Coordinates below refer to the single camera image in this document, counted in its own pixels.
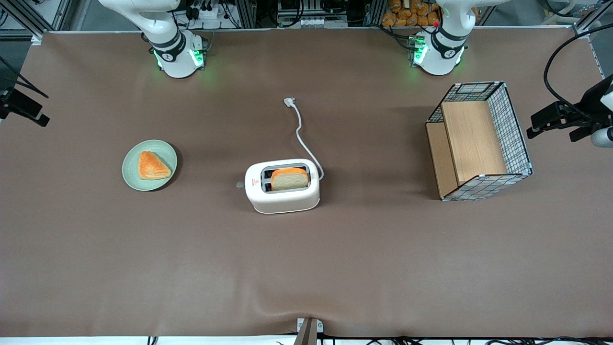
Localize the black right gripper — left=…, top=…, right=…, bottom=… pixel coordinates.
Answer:
left=0, top=89, right=50, bottom=128

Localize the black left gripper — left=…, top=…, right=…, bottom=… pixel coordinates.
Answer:
left=526, top=98, right=600, bottom=140

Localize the white two-slot toaster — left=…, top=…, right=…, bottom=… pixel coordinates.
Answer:
left=245, top=159, right=320, bottom=214

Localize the wooden shelf insert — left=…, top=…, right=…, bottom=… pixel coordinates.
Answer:
left=426, top=100, right=509, bottom=199

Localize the pale green plate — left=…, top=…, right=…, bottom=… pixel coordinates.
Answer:
left=122, top=139, right=178, bottom=192

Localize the orange triangular pastry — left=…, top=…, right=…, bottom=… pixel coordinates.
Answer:
left=138, top=151, right=172, bottom=181

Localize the bag of orange buns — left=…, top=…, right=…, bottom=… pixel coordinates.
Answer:
left=381, top=0, right=441, bottom=28

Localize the white power strip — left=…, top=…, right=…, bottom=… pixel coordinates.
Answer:
left=277, top=17, right=348, bottom=29

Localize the bread slice with orange crust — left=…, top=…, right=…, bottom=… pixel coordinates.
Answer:
left=270, top=168, right=309, bottom=192

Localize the brown table mat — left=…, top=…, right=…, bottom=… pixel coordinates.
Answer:
left=0, top=26, right=613, bottom=339

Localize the wire mesh basket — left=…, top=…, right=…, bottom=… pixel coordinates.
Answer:
left=425, top=81, right=534, bottom=202

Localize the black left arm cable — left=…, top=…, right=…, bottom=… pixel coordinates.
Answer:
left=543, top=23, right=613, bottom=123

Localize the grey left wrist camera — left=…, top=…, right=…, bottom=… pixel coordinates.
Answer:
left=569, top=122, right=613, bottom=149

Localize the aluminium frame post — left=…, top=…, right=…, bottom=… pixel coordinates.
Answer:
left=0, top=0, right=73, bottom=43
left=572, top=0, right=613, bottom=35

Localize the white toaster power cord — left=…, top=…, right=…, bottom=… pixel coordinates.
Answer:
left=284, top=97, right=325, bottom=181

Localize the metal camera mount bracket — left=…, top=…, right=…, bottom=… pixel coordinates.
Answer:
left=295, top=317, right=324, bottom=345

